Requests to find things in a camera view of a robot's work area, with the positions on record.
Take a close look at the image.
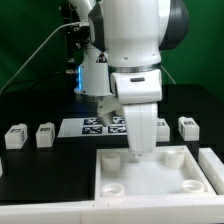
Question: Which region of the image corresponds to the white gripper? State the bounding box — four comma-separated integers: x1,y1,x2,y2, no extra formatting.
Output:
97,96,158,154

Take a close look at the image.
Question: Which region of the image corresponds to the white square tabletop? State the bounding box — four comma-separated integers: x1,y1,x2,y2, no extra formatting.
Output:
95,146,216,199

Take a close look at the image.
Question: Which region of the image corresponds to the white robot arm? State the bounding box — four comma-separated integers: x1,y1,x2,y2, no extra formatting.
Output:
68,0,189,155

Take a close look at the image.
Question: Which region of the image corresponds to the white marker sheet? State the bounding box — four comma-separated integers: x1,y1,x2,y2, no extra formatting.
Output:
58,116,127,138

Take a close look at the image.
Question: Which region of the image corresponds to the white right fence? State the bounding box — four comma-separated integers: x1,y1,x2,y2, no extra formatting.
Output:
198,148,224,195

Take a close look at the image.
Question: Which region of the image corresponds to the white fence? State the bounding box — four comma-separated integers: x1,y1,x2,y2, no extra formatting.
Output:
0,194,224,224
198,148,224,195

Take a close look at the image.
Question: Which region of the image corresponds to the white piece left edge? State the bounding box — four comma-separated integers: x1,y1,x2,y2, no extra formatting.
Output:
0,158,3,178

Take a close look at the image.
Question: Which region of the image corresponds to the white front fence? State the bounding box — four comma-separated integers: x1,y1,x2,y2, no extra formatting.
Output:
0,194,224,224

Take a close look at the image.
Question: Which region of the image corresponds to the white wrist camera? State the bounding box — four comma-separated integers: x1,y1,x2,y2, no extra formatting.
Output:
110,69,162,104

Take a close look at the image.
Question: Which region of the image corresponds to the grey cable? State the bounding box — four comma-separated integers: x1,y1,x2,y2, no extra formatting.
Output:
0,21,81,96

